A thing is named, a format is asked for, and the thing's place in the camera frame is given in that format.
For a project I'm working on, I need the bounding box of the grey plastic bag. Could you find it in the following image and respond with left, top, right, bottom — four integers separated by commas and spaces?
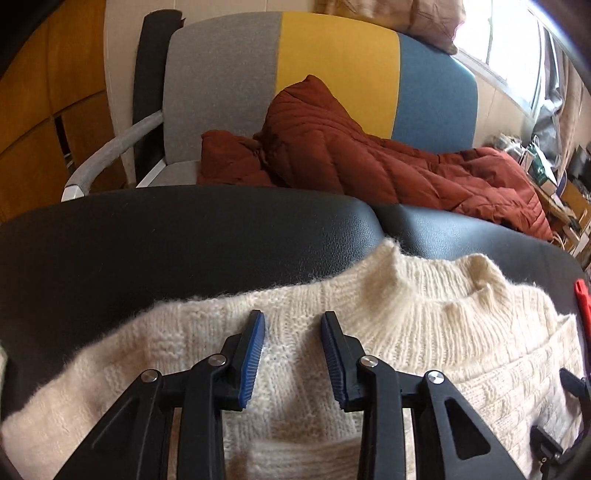
533, 92, 566, 148

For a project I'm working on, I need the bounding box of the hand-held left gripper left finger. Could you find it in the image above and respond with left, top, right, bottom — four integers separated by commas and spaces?
53, 310, 267, 480

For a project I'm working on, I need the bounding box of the bright window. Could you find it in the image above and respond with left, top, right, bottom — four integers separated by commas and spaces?
455, 0, 561, 116

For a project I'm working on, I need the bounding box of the beige patterned curtain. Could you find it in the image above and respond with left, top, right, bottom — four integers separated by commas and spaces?
316, 0, 467, 54
551, 46, 591, 153

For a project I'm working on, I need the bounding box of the grey yellow blue armchair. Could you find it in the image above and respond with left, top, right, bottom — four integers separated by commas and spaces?
61, 10, 478, 204

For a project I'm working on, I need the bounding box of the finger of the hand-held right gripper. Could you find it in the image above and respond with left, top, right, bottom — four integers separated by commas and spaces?
560, 368, 591, 409
531, 425, 583, 472

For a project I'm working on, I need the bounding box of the rust red down jacket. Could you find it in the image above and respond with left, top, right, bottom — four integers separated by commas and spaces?
198, 74, 555, 241

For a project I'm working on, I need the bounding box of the wooden wardrobe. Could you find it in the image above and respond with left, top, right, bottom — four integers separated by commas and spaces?
0, 0, 134, 222

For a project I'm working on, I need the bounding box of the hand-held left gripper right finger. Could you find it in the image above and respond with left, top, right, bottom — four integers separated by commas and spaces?
320, 311, 527, 480

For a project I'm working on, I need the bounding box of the cluttered wooden desk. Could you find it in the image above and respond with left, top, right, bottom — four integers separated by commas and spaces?
531, 180, 591, 259

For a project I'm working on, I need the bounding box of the cream knit sweater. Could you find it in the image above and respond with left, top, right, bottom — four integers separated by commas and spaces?
0, 237, 587, 480

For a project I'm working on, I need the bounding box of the red knit garment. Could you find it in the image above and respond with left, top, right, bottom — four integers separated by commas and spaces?
574, 279, 591, 333

